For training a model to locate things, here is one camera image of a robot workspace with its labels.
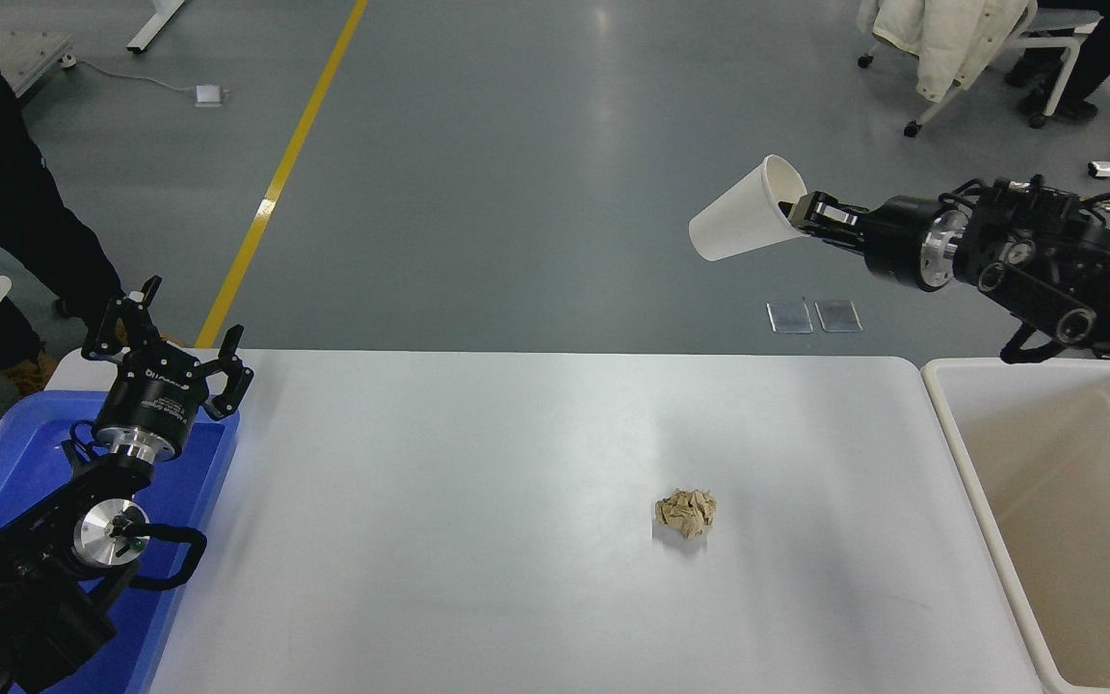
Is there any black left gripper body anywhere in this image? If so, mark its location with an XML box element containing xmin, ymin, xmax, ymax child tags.
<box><xmin>92</xmin><ymin>346</ymin><xmax>210</xmax><ymax>451</ymax></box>

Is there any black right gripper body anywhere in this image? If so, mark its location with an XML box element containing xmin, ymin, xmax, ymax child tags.
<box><xmin>860</xmin><ymin>195</ymin><xmax>934</xmax><ymax>288</ymax></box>

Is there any white paper cup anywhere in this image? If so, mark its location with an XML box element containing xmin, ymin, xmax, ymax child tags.
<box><xmin>689</xmin><ymin>154</ymin><xmax>808</xmax><ymax>263</ymax></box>

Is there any tan paper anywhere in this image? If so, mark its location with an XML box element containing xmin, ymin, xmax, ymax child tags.
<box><xmin>653</xmin><ymin>489</ymin><xmax>718</xmax><ymax>541</ymax></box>

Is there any cream coat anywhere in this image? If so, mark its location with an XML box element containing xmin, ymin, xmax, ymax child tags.
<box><xmin>855</xmin><ymin>0</ymin><xmax>1038</xmax><ymax>105</ymax></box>

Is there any white wheeled chair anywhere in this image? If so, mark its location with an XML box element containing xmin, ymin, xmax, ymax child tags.
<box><xmin>858</xmin><ymin>0</ymin><xmax>1101</xmax><ymax>139</ymax></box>

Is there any grey low platform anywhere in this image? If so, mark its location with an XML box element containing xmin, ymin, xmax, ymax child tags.
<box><xmin>0</xmin><ymin>29</ymin><xmax>76</xmax><ymax>99</ymax></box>

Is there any seated person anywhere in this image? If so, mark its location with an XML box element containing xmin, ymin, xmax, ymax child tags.
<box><xmin>1005</xmin><ymin>0</ymin><xmax>1110</xmax><ymax>131</ymax></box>

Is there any white table leg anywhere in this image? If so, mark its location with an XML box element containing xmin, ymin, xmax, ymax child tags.
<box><xmin>127</xmin><ymin>0</ymin><xmax>188</xmax><ymax>54</ymax></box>

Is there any large pale plastic bin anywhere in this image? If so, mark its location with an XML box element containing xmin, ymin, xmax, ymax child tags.
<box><xmin>921</xmin><ymin>357</ymin><xmax>1110</xmax><ymax>694</ymax></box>

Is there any grey floor cable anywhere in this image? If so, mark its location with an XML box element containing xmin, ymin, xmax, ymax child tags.
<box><xmin>64</xmin><ymin>56</ymin><xmax>199</xmax><ymax>97</ymax></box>

